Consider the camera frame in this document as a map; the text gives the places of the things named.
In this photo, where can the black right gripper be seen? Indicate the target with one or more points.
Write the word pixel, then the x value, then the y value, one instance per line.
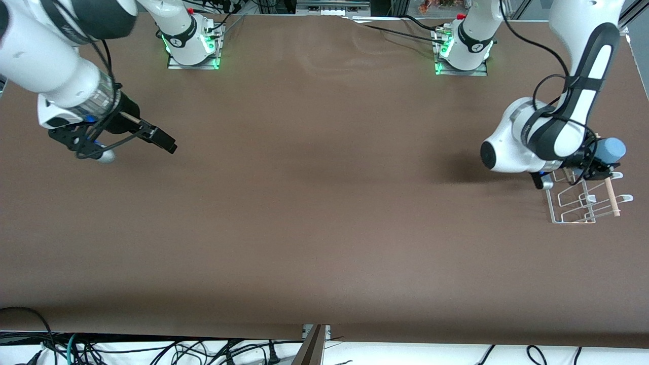
pixel 128 110

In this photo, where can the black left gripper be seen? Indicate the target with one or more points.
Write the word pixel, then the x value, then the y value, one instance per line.
pixel 589 156

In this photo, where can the blue plastic cup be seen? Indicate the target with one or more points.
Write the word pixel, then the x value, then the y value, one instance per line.
pixel 611 148

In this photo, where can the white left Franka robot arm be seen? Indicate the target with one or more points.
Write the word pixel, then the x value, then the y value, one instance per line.
pixel 507 147

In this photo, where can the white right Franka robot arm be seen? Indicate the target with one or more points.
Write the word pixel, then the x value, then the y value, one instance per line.
pixel 50 66

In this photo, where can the brown table cover sheet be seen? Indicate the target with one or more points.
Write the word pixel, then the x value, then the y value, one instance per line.
pixel 324 218

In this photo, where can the white power strip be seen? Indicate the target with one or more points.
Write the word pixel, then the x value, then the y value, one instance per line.
pixel 332 7

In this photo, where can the brown wooden table beam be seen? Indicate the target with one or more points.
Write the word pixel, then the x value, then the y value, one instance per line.
pixel 310 350

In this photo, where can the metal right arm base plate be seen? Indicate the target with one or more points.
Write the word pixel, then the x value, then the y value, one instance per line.
pixel 213 50

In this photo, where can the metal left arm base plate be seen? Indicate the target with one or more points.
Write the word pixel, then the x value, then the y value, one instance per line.
pixel 459 72

